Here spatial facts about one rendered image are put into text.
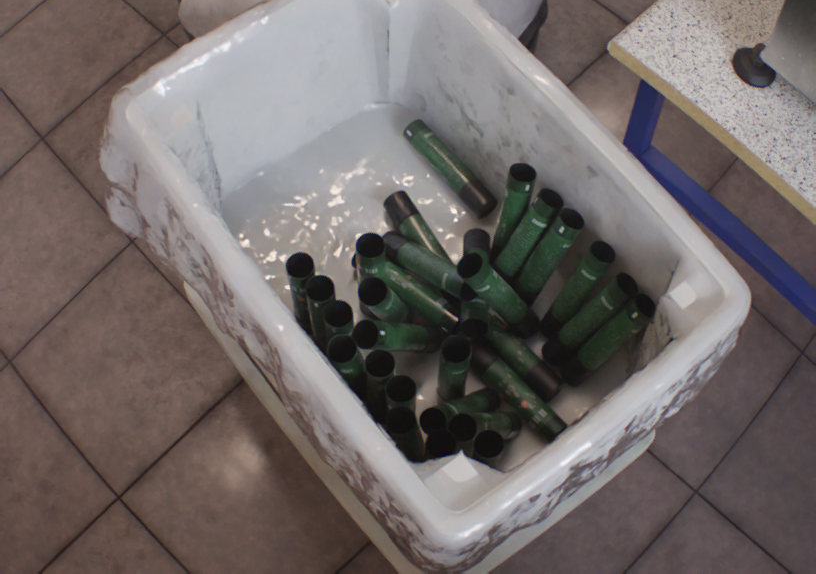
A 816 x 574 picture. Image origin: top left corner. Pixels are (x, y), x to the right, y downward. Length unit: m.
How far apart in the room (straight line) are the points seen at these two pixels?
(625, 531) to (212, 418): 0.68
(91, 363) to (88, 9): 0.82
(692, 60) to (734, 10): 0.11
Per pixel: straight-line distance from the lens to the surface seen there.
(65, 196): 2.00
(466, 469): 1.01
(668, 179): 1.46
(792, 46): 1.10
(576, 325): 1.23
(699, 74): 1.16
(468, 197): 1.35
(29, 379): 1.86
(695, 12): 1.22
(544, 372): 1.25
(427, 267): 1.25
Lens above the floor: 1.64
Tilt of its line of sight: 63 degrees down
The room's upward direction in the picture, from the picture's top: 4 degrees clockwise
